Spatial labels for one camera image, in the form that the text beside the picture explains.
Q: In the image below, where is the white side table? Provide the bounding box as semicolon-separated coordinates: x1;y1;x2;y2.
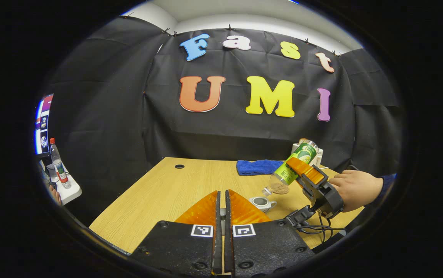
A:
44;162;83;205

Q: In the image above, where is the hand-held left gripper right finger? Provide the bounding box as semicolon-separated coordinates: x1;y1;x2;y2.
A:
223;189;314;276

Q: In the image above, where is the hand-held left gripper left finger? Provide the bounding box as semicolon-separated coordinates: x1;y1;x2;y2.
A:
131;190;222;276

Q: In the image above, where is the white toaster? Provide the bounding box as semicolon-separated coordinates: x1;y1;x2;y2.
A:
292;143;325;167

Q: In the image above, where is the blue towel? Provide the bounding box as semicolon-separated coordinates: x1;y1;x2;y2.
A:
236;159;284;176

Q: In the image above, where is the clear bottle red label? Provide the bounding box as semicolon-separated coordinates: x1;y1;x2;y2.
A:
49;138;72;189

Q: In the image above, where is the clear water bottle green label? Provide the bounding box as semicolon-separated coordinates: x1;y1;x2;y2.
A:
262;140;319;197

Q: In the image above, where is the black backdrop cloth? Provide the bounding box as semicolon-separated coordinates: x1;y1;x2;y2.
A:
38;16;405;217

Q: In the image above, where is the white teacup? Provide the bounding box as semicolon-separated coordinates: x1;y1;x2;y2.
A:
249;196;277;213

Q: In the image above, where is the computer monitor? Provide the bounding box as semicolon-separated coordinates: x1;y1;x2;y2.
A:
34;94;54;155

